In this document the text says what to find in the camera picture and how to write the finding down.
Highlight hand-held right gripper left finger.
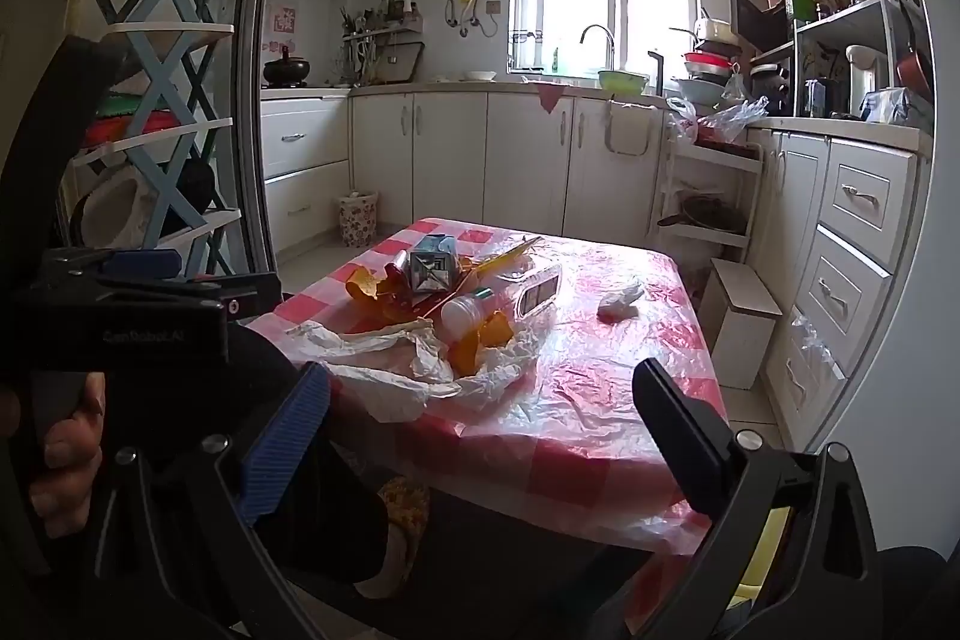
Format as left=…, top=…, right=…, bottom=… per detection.
left=75, top=364, right=331, bottom=640

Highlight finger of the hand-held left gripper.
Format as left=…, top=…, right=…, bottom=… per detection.
left=96, top=271, right=284, bottom=321
left=43, top=248, right=185, bottom=283

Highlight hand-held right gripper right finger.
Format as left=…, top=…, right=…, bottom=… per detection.
left=634, top=359, right=890, bottom=640

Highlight yellow plastic basin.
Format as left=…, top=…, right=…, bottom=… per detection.
left=739, top=505, right=797, bottom=611

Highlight silver blue drink carton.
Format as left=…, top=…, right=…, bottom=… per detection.
left=409, top=237, right=460, bottom=296

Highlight small yellow bottle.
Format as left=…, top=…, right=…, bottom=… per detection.
left=439, top=287, right=493, bottom=342

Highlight person's left hand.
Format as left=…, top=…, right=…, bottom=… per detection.
left=28, top=374, right=107, bottom=537

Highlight red checkered tablecloth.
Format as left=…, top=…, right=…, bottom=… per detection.
left=247, top=218, right=732, bottom=633

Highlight white plastic bag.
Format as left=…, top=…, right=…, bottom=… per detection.
left=285, top=316, right=542, bottom=425

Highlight orange peel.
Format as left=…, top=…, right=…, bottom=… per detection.
left=446, top=332, right=482, bottom=379
left=345, top=269, right=383, bottom=305
left=480, top=310, right=515, bottom=349

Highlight white stool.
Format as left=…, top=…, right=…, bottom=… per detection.
left=708, top=257, right=785, bottom=390

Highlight floral waste bin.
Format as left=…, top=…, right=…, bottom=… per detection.
left=338, top=190, right=379, bottom=248

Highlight floral slipper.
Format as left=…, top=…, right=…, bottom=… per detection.
left=352, top=475, right=433, bottom=600

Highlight red basin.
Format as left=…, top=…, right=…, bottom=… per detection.
left=82, top=111, right=175, bottom=148

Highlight white corner drawer cabinet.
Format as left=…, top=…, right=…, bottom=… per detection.
left=259, top=94, right=353, bottom=256

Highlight clear plastic bag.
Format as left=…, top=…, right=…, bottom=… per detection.
left=787, top=308, right=846, bottom=372

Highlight white and blue shelf rack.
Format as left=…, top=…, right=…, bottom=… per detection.
left=71, top=0, right=248, bottom=281

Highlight clear plastic tray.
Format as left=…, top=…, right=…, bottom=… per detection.
left=517, top=263, right=564, bottom=321

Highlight black frying pan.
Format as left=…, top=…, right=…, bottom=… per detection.
left=658, top=194, right=751, bottom=236

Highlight black wok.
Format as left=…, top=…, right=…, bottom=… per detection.
left=262, top=47, right=313, bottom=88

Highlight white trolley rack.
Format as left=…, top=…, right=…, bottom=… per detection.
left=649, top=139, right=764, bottom=251

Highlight white base cabinets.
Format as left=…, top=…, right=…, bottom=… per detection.
left=349, top=87, right=670, bottom=242

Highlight pile of plastic bags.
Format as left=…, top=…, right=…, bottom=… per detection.
left=666, top=95, right=771, bottom=148

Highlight green basin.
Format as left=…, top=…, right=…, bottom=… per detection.
left=597, top=69, right=650, bottom=94

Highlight black appliance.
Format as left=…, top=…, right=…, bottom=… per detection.
left=749, top=61, right=794, bottom=118

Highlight stack of bowls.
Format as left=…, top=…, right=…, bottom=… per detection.
left=670, top=16, right=741, bottom=106

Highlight white kettle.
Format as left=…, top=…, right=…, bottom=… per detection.
left=845, top=44, right=881, bottom=117

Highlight chrome faucet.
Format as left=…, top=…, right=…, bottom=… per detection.
left=579, top=23, right=618, bottom=76

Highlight red pot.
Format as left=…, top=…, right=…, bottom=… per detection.
left=895, top=46, right=935, bottom=103

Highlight white countertop shelf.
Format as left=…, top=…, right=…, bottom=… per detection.
left=793, top=0, right=925, bottom=121

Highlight sliding door frame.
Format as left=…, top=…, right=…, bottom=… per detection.
left=227, top=0, right=298, bottom=281

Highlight wall utensil rack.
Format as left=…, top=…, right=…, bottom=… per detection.
left=340, top=0, right=425, bottom=87

